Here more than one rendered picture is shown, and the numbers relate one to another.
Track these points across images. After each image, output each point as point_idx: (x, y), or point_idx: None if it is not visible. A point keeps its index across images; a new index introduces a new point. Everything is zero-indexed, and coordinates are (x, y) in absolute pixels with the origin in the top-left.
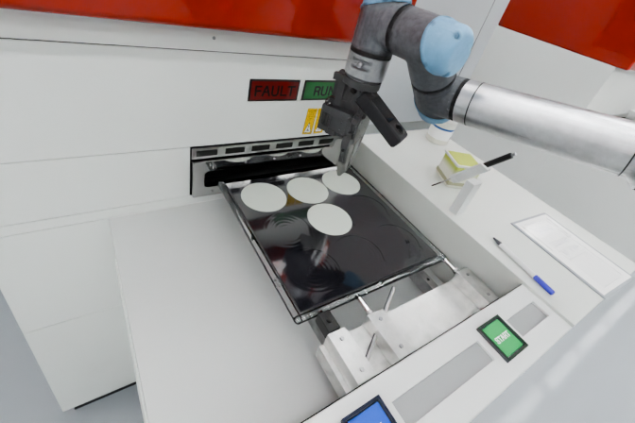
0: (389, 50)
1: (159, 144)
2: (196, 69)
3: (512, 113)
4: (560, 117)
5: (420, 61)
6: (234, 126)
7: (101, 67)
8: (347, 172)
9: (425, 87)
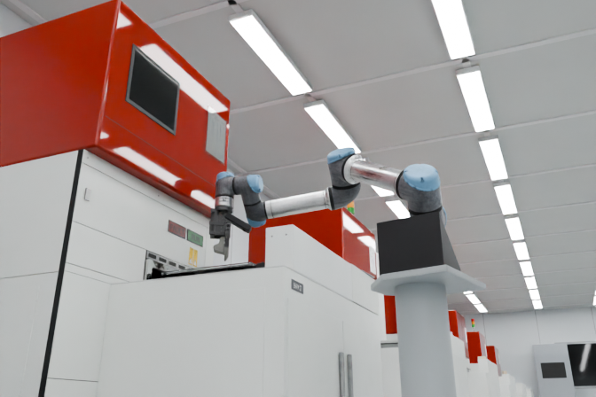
0: (234, 190)
1: (136, 242)
2: (152, 207)
3: (286, 200)
4: (300, 196)
5: (249, 187)
6: (162, 244)
7: (126, 195)
8: None
9: (252, 201)
